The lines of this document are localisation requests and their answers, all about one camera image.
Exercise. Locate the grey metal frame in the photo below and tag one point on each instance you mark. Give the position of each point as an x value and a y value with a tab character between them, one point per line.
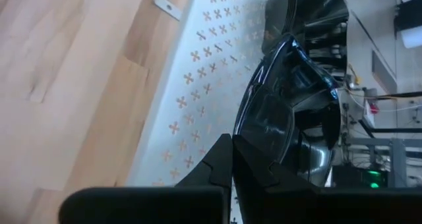
397	151

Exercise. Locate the black deep square mini plate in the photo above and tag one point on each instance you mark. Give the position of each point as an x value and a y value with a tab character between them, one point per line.
329	19

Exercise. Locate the white perforated shelf table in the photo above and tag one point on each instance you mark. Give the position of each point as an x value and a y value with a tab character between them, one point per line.
204	69

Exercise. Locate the black round mini plate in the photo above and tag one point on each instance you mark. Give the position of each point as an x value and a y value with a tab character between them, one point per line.
270	118

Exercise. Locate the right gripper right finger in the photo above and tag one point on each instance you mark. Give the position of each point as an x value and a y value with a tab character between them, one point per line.
257	191

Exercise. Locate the black box with green light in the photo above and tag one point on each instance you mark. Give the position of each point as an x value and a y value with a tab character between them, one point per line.
374	184

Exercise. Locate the small grey metal bracket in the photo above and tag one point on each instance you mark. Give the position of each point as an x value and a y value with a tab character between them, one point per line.
168	7

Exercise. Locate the white paper roll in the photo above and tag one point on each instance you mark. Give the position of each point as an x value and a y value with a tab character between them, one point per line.
412	38

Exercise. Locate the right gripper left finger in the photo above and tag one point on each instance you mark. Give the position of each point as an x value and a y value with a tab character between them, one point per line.
217	171

